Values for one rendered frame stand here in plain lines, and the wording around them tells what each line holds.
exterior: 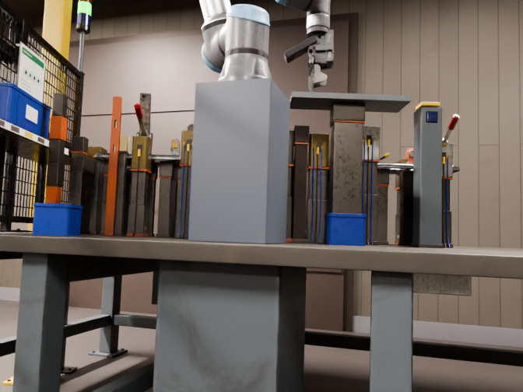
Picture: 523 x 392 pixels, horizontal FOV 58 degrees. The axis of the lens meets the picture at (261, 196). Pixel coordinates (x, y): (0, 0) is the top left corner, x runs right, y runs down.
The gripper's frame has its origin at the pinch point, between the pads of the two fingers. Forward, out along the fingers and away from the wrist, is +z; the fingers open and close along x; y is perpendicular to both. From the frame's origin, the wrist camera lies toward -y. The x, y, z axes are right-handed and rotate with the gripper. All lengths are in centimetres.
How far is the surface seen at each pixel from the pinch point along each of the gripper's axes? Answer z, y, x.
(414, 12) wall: -134, 79, 219
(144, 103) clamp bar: 2, -59, 9
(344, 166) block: 25.1, 11.4, -3.5
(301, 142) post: 15.6, -2.4, 8.2
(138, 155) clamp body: 22, -59, 5
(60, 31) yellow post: -49, -124, 62
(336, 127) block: 13.2, 8.7, -3.9
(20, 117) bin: 13, -92, -11
